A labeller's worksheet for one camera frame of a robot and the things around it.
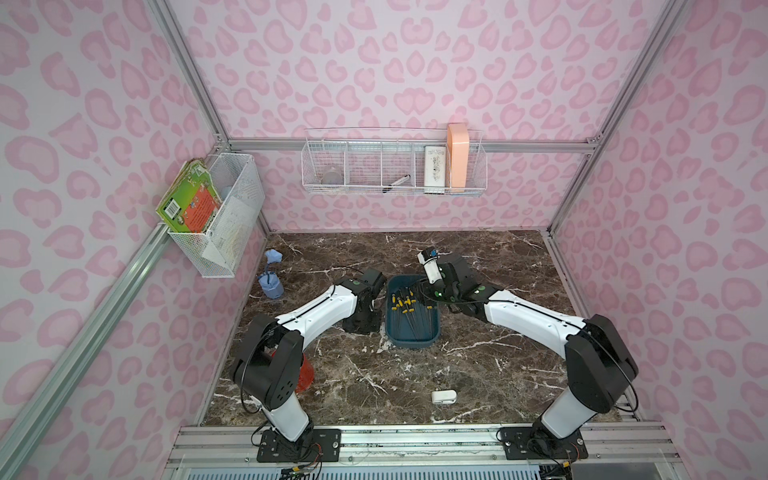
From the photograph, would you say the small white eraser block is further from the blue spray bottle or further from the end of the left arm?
the blue spray bottle

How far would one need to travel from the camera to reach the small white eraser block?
31.4 inches

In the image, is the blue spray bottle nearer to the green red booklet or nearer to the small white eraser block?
the green red booklet

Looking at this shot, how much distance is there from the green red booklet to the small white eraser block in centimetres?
75

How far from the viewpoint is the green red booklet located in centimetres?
67

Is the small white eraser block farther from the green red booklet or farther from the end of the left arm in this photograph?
the green red booklet

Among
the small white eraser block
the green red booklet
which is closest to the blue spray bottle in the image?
the green red booklet
